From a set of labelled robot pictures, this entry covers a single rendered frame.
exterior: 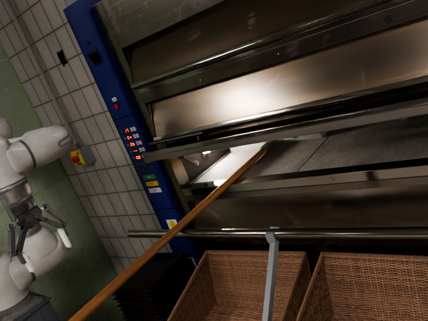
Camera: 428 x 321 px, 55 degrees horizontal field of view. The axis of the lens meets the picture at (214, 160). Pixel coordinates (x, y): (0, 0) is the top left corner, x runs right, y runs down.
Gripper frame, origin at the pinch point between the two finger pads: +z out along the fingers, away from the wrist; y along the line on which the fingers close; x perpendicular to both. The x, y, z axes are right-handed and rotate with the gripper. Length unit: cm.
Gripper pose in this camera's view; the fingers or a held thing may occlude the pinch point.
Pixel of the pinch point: (49, 255)
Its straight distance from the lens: 144.0
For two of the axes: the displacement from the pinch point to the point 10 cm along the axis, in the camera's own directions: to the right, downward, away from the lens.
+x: 7.2, -1.2, -6.8
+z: 3.6, 9.0, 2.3
